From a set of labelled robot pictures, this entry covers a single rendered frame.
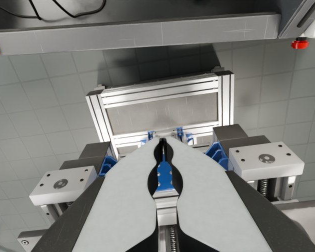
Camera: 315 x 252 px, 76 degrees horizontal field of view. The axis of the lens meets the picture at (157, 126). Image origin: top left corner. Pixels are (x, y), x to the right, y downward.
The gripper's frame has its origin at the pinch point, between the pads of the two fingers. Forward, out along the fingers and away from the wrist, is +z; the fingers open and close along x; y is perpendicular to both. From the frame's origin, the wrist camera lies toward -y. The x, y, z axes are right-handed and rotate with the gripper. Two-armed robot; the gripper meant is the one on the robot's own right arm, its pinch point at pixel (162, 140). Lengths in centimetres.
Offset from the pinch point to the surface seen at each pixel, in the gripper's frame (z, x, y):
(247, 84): 123, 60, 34
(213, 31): 27.9, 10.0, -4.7
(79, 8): 39.9, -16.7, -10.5
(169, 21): 28.0, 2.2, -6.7
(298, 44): 42, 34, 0
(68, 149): 123, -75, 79
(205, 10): 39.9, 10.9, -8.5
